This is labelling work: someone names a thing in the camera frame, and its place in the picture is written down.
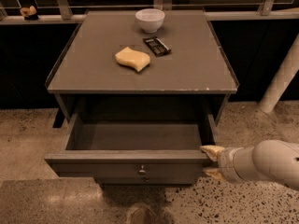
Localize grey top drawer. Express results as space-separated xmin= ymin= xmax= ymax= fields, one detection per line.
xmin=45 ymin=105 xmax=215 ymax=185

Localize black snack bar wrapper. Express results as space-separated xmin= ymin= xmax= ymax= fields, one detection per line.
xmin=143 ymin=36 xmax=171 ymax=57

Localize small yellow black object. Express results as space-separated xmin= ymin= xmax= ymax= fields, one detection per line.
xmin=20 ymin=6 xmax=38 ymax=20

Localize white ceramic bowl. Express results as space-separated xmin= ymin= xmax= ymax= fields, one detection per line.
xmin=135 ymin=8 xmax=165 ymax=33

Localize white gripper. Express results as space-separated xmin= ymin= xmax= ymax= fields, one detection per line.
xmin=200 ymin=145 xmax=259 ymax=183

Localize yellow sponge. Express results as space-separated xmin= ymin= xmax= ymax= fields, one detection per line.
xmin=115 ymin=47 xmax=150 ymax=72

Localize grey drawer cabinet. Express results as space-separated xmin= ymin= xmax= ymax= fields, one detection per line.
xmin=44 ymin=8 xmax=240 ymax=186

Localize metal window railing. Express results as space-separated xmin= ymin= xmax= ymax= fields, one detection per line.
xmin=0 ymin=0 xmax=299 ymax=24

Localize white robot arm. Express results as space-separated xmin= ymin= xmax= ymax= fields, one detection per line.
xmin=201 ymin=35 xmax=299 ymax=190

